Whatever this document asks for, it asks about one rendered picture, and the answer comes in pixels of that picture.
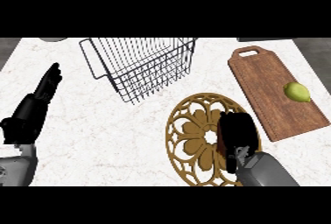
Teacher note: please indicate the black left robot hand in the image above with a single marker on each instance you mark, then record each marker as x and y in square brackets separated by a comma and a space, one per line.
[32, 113]

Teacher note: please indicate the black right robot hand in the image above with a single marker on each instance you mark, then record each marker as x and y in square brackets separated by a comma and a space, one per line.
[236, 131]

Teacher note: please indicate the reddish brown sweet potato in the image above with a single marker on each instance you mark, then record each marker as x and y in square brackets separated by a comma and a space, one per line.
[220, 137]

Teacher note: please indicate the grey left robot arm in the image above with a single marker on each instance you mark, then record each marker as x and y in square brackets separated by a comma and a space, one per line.
[16, 170]

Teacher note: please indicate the golden openwork round placemat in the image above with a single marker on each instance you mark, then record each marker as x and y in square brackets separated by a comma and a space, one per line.
[195, 140]

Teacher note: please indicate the brown wooden cutting board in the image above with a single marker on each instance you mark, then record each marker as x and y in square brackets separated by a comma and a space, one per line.
[274, 90]

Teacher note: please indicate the green lime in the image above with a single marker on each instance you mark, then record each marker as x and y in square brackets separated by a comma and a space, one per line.
[297, 92]

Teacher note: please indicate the grey rounded object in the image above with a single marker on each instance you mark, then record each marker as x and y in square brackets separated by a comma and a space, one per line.
[51, 39]

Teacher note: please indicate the dark grey flat object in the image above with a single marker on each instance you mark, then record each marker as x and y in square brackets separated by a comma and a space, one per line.
[264, 39]

